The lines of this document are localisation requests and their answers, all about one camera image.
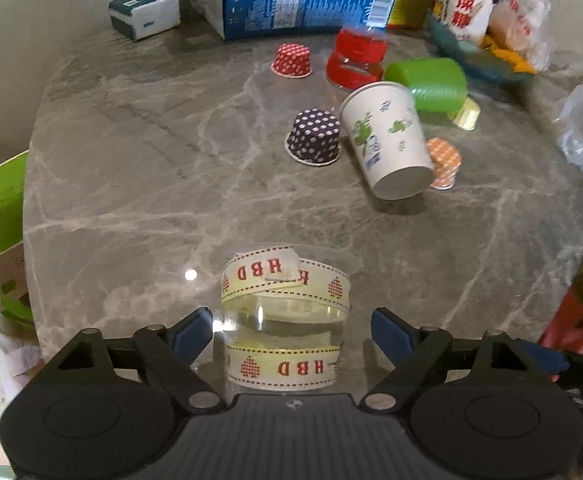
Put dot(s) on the clear cup with HBD ribbon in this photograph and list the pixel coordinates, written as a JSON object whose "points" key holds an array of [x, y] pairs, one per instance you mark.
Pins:
{"points": [[284, 311]]}

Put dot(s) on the green lined cardboard box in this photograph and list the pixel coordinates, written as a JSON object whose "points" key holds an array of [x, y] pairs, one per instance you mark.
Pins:
{"points": [[14, 299]]}

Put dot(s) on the green white tissue pack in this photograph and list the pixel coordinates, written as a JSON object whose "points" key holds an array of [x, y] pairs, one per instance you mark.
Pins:
{"points": [[140, 19]]}

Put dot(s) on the teal bowl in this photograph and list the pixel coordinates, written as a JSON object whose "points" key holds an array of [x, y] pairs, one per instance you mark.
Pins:
{"points": [[474, 60]]}

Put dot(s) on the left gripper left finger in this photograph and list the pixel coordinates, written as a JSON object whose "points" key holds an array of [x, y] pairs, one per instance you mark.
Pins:
{"points": [[167, 355]]}

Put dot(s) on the yellow cupcake liner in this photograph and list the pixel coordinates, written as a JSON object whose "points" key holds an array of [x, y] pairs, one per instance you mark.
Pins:
{"points": [[466, 117]]}

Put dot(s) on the lower blue cardboard box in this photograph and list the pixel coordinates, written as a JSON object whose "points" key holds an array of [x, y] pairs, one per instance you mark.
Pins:
{"points": [[241, 19]]}

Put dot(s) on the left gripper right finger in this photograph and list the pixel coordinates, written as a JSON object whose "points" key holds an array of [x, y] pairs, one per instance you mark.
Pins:
{"points": [[416, 356]]}

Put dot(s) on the purple polka dot cupcake liner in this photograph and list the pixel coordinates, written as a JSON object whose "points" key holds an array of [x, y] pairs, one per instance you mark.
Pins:
{"points": [[314, 138]]}

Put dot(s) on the clear bag with snacks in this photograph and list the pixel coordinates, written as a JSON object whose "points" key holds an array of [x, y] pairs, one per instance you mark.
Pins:
{"points": [[522, 26]]}

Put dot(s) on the white floral paper cup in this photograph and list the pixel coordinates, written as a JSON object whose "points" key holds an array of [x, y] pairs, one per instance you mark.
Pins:
{"points": [[383, 127]]}

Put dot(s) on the red checkered cupcake liner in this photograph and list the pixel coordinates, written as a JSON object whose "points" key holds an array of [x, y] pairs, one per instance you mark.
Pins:
{"points": [[292, 61]]}

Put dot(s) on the orange polka dot cupcake liner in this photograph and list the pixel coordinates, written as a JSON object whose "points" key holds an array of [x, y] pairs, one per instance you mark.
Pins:
{"points": [[446, 162]]}

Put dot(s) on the green plastic cup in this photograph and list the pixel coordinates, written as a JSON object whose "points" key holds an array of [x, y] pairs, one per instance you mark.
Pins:
{"points": [[438, 85]]}

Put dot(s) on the red banded clear cup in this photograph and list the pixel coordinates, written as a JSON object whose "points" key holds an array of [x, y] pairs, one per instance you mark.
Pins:
{"points": [[357, 57]]}

